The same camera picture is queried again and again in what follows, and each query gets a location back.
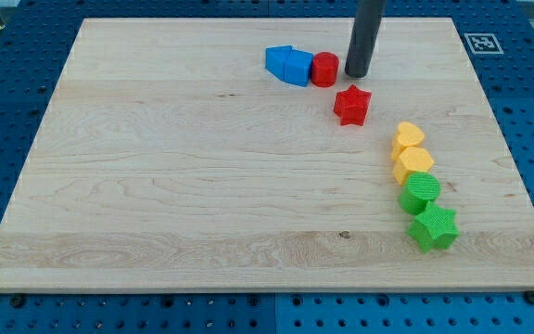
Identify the red star block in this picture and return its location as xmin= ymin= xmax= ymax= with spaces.
xmin=334 ymin=84 xmax=372 ymax=126

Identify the yellow heart block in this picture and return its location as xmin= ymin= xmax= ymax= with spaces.
xmin=390 ymin=122 xmax=426 ymax=161

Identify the green star block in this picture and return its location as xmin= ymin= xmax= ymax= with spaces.
xmin=407 ymin=201 xmax=460 ymax=252

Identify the wooden board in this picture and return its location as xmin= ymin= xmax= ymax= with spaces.
xmin=0 ymin=18 xmax=534 ymax=293

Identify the blue cube block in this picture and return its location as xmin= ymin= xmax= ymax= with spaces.
xmin=284 ymin=49 xmax=313 ymax=86

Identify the blue pentagon block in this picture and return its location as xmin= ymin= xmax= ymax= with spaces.
xmin=265 ymin=45 xmax=293 ymax=81

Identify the red cylinder block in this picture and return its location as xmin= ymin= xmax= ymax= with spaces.
xmin=311 ymin=52 xmax=339 ymax=87

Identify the yellow hexagon block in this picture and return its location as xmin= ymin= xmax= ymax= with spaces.
xmin=392 ymin=147 xmax=435 ymax=186

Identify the green cylinder block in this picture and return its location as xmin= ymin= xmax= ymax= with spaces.
xmin=398 ymin=172 xmax=441 ymax=215

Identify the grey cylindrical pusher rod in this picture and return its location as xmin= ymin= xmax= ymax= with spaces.
xmin=345 ymin=0 xmax=387 ymax=78

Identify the black white fiducial marker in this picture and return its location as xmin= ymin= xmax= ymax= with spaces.
xmin=464 ymin=32 xmax=503 ymax=55

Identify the black bolt left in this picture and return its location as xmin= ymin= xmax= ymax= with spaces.
xmin=9 ymin=294 xmax=26 ymax=309

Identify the black bolt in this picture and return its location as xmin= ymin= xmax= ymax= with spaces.
xmin=9 ymin=294 xmax=26 ymax=309
xmin=523 ymin=290 xmax=534 ymax=305

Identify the black bolt right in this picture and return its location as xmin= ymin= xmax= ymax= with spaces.
xmin=523 ymin=290 xmax=534 ymax=305

